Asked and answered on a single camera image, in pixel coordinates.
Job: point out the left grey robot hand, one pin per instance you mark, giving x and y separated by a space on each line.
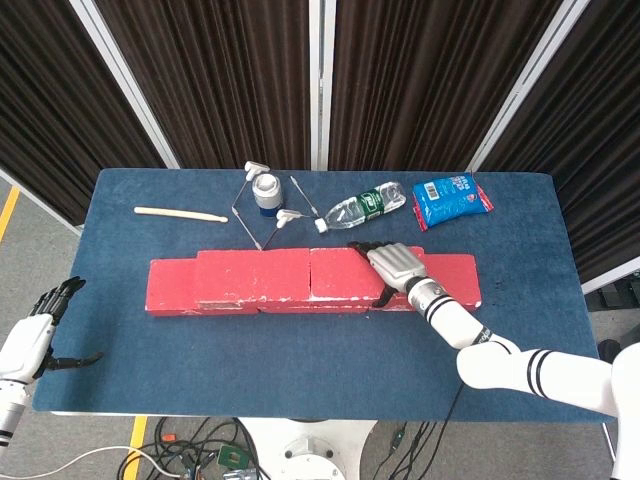
25 345

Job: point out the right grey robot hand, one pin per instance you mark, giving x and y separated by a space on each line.
398 265

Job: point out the red foam brick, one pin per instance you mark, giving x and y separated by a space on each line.
455 272
340 275
310 310
170 285
255 275

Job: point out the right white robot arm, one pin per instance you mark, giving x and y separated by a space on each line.
550 375

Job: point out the clear plastic water bottle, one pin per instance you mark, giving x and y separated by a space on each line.
365 202

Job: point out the blue snack bag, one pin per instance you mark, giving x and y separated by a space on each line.
445 200

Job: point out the blue fabric table cover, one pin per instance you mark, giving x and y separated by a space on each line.
300 360

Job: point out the small orange connector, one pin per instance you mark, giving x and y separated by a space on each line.
170 437

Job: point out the dark pleated partition panel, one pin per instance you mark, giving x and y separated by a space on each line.
600 150
425 75
215 75
60 100

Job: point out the wooden stick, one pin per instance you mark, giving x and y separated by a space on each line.
175 213

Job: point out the black round object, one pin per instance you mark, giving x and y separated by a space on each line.
610 350

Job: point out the green circuit board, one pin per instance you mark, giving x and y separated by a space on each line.
233 457

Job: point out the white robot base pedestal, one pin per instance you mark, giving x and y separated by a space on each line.
310 450

